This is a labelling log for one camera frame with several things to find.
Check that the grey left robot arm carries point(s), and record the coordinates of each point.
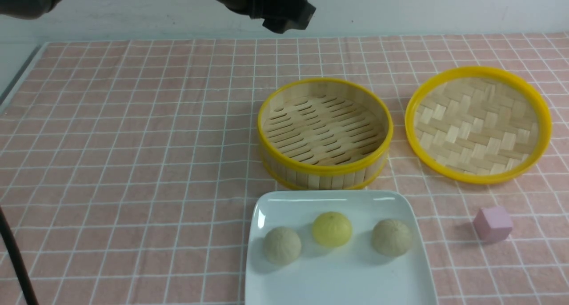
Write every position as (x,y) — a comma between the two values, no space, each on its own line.
(30,9)

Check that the beige steamed bun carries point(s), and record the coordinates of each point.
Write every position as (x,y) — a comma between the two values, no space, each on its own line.
(282,246)
(392,238)

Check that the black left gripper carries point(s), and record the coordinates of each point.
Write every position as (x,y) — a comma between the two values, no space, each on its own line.
(278,16)

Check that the yellow steamed bun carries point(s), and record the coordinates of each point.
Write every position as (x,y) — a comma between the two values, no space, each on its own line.
(332,230)

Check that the white square plate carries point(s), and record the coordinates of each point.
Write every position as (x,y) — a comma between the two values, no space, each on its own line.
(354,274)

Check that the yellow-rimmed woven steamer lid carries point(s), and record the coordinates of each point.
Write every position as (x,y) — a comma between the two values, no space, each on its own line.
(478,125)

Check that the yellow-rimmed bamboo steamer basket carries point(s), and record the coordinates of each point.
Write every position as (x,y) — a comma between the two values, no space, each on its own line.
(324,134)

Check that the pink checkered tablecloth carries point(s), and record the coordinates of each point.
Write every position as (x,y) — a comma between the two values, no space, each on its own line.
(129,169)

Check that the pink cube block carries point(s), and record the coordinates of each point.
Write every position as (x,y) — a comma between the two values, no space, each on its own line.
(493,224)

